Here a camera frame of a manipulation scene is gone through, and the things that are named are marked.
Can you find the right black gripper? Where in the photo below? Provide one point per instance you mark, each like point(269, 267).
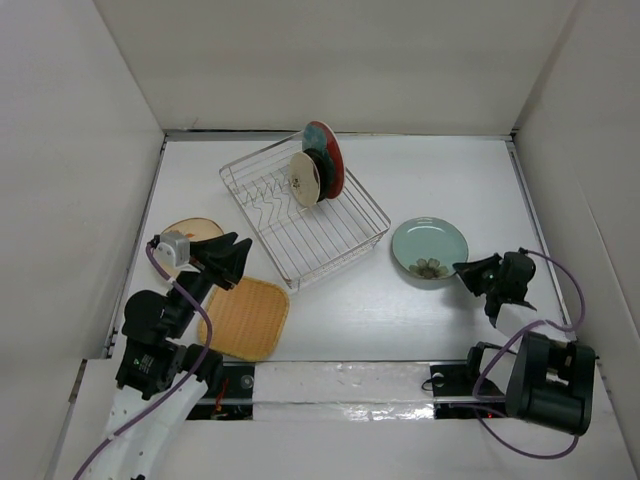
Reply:
point(469, 270)

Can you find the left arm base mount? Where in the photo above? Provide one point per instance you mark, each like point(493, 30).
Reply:
point(232, 399)

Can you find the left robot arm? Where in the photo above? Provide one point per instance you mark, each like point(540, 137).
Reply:
point(168, 364)

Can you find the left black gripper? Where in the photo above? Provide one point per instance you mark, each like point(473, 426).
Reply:
point(205, 253)

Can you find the small black plate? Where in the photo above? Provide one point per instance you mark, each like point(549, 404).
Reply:
point(326, 171)

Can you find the round wooden plate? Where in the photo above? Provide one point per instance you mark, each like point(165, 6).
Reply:
point(195, 229)

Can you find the wire dish rack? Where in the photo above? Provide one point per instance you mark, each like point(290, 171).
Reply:
point(303, 243)

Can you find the gold rimmed cream plate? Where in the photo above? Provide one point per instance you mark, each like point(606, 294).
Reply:
point(304, 179)

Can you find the light green flower bowl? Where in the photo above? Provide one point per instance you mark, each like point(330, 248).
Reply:
point(423, 251)

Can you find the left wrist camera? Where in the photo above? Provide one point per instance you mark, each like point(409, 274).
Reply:
point(171, 250)

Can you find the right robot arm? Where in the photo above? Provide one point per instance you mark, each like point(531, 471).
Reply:
point(551, 382)

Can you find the woven bamboo square tray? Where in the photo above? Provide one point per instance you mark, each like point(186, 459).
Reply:
point(247, 320)

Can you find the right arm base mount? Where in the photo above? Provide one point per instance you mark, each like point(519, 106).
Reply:
point(452, 382)

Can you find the red and teal floral plate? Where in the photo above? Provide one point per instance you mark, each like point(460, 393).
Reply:
point(320, 136)

